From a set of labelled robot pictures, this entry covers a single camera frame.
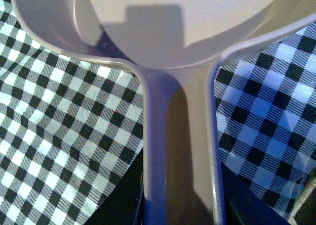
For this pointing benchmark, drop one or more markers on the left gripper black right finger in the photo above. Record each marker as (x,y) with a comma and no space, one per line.
(243,207)

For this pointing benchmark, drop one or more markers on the black white checkered cloth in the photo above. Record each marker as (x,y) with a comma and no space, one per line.
(70,129)

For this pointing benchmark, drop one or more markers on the beige plastic dustpan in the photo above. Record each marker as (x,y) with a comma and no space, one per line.
(174,47)

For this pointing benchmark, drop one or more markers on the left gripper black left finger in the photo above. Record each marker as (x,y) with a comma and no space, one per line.
(124,206)

